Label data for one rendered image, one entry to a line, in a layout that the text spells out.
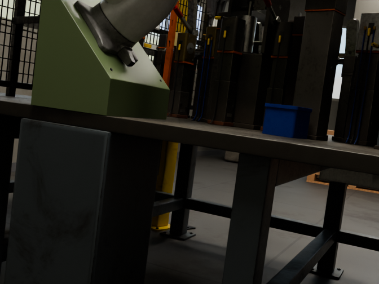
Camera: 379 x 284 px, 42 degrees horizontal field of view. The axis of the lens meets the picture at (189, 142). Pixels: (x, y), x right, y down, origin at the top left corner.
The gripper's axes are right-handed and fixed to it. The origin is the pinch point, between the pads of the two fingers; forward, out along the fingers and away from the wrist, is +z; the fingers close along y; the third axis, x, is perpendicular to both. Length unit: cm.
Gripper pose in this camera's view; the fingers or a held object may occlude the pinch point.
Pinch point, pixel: (213, 26)
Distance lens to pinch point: 228.0
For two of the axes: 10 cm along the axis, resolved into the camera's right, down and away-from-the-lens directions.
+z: -1.3, 9.9, 0.6
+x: -7.5, -1.4, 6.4
